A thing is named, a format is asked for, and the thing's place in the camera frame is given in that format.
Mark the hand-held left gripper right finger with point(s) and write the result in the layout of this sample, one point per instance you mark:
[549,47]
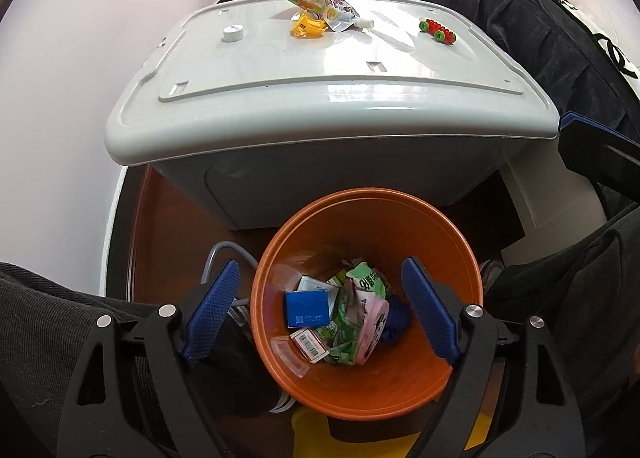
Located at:
[430,308]

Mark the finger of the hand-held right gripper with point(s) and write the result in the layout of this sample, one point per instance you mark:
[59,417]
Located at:
[600,148]

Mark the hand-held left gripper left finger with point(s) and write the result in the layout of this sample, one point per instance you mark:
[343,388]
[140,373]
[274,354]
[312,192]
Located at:
[210,318]

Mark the blue cloth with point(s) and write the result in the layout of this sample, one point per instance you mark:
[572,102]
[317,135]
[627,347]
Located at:
[397,318]

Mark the green pink wrapper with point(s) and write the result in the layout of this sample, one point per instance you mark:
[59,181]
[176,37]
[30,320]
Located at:
[367,318]

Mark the orange plastic bin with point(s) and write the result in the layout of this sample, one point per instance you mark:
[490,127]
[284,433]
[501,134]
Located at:
[400,388]

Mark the green foil wrapper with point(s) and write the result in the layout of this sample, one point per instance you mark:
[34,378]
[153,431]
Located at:
[340,313]

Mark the blue white carton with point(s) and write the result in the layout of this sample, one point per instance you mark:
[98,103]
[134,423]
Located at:
[307,309]

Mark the small grey white carton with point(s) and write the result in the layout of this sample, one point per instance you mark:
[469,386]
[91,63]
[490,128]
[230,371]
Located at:
[310,345]

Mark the small blue carton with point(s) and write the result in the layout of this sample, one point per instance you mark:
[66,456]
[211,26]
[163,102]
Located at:
[314,284]

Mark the grey shoe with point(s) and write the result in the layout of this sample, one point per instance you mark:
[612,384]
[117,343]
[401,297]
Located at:
[492,270]

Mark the black white printed blanket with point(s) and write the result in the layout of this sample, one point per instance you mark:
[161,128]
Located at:
[615,33]

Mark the yellow plastic object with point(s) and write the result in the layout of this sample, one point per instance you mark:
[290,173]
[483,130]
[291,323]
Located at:
[310,433]

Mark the bed with dark skirt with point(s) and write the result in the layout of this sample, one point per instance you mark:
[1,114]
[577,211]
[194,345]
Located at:
[500,13]

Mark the red green toy car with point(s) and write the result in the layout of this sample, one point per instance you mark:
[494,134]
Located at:
[437,31]

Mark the grey plastic storage box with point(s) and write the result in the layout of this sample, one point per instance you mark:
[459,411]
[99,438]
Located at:
[300,103]

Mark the white round cap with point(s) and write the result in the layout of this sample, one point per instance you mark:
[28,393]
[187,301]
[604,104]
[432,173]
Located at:
[233,33]

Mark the yellow plastic toy piece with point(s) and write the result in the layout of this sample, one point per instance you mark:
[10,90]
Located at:
[307,28]

